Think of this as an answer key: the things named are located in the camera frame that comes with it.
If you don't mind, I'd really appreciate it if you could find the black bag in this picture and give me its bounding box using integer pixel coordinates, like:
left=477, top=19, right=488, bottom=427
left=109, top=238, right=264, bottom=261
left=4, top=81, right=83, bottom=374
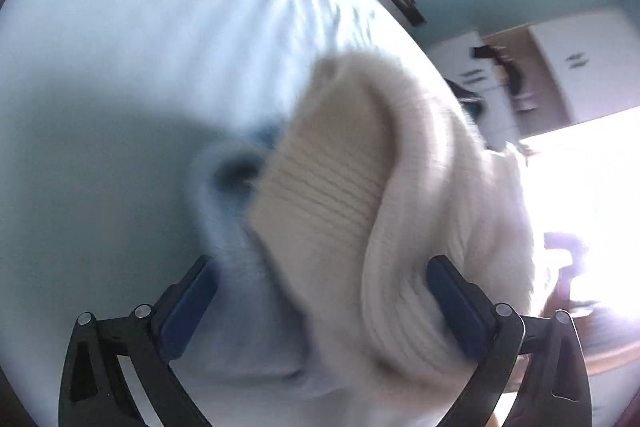
left=445, top=79, right=488, bottom=118

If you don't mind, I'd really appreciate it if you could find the dark clothing on counter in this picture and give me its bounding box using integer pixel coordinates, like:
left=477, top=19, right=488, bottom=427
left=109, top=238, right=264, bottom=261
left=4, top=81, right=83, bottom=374
left=472, top=44, right=525, bottom=96

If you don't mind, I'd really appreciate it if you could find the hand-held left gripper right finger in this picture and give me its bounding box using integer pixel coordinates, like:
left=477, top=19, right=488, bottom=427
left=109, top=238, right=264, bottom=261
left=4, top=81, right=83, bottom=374
left=426, top=255, right=593, bottom=427

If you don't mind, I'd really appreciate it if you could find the bright window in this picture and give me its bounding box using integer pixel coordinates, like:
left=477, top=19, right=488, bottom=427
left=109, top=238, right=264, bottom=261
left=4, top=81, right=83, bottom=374
left=520, top=107, right=640, bottom=308

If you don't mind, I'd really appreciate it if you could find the bed with teal sheet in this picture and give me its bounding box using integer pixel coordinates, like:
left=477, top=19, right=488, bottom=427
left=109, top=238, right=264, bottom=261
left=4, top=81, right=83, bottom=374
left=0, top=0, right=476, bottom=427

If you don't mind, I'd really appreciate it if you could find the white wall cabinet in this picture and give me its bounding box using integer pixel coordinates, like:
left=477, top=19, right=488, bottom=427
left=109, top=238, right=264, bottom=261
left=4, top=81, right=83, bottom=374
left=530, top=7, right=640, bottom=124

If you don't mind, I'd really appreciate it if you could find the blue and cream knit sweater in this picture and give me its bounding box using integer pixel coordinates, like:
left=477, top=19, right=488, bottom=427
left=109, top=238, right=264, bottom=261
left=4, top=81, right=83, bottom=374
left=182, top=52, right=556, bottom=427

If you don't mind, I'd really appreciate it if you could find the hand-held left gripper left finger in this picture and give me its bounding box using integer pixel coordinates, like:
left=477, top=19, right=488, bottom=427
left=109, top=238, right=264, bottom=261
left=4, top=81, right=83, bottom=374
left=59, top=255, right=221, bottom=427

